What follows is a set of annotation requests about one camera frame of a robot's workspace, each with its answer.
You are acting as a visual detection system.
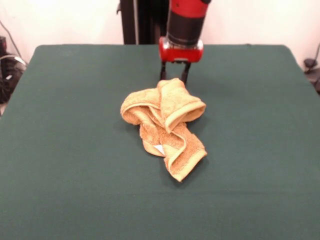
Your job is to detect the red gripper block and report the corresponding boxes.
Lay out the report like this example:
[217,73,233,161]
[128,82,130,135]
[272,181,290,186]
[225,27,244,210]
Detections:
[159,36,205,84]

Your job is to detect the tan orange terry towel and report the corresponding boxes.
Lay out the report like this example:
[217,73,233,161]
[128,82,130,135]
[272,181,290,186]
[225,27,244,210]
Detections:
[120,77,208,183]

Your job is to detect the dark green table cloth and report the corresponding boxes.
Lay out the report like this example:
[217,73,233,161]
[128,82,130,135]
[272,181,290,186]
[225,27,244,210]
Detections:
[0,44,320,240]

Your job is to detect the black plug device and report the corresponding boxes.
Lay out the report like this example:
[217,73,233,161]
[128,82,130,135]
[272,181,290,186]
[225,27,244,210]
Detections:
[303,57,320,95]

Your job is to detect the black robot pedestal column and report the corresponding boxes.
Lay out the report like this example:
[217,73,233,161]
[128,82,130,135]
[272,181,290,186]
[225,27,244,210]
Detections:
[117,0,172,46]

